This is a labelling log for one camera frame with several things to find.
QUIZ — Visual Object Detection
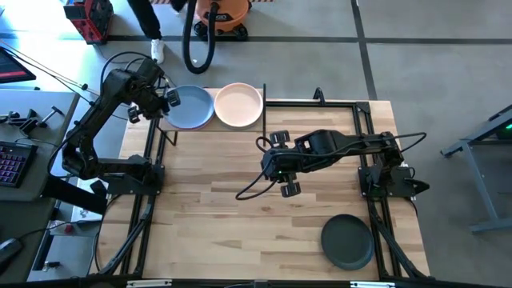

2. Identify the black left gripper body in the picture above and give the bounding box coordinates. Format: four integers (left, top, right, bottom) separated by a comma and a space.
139, 81, 170, 122

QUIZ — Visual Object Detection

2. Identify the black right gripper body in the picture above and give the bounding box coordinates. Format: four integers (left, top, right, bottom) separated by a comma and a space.
260, 148, 301, 183

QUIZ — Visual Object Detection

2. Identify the blue plate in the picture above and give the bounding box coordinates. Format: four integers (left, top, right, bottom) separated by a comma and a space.
165, 84, 215, 130

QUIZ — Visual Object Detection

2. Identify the dark green plate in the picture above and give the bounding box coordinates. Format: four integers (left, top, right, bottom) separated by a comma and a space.
320, 213, 376, 272

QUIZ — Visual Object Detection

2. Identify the person's shoe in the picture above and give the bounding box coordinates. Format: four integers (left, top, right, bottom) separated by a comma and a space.
150, 38, 166, 66

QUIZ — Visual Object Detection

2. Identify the grey side desk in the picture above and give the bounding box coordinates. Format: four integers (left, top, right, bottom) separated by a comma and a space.
0, 88, 82, 203

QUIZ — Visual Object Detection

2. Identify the orange shop vacuum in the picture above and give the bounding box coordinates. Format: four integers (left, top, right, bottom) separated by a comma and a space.
193, 0, 254, 42

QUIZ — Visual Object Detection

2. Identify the red and black tool box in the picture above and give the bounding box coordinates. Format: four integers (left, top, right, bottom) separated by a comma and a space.
63, 0, 115, 46

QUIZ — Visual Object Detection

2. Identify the white printed box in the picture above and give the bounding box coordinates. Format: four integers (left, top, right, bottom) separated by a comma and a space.
69, 175, 107, 223

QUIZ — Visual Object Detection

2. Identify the black clamp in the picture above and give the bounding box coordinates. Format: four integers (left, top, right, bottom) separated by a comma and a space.
0, 108, 42, 135

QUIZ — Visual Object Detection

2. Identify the black keyboard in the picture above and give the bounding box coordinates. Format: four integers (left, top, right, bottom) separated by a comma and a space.
0, 140, 39, 190

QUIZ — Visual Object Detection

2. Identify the computer monitor with red bar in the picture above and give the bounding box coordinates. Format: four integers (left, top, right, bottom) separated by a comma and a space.
0, 46, 38, 85

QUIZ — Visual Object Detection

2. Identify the black computer mouse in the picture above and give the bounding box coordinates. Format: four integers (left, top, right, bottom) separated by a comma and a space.
0, 237, 23, 266

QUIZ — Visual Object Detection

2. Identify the grey metal stand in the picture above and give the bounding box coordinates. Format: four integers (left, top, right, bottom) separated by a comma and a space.
439, 104, 512, 235

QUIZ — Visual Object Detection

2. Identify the black aluminium rig frame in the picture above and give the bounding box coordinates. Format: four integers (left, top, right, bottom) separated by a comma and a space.
90, 86, 433, 281

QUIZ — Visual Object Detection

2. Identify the thin black cable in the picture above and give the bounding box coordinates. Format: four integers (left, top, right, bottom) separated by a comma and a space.
0, 38, 105, 105

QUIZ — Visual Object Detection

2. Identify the black vacuum hose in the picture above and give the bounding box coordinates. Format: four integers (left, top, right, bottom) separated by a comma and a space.
181, 0, 221, 75

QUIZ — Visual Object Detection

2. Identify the silver metal bracket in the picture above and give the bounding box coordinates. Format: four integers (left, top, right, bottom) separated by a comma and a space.
126, 278, 174, 288
349, 280, 395, 288

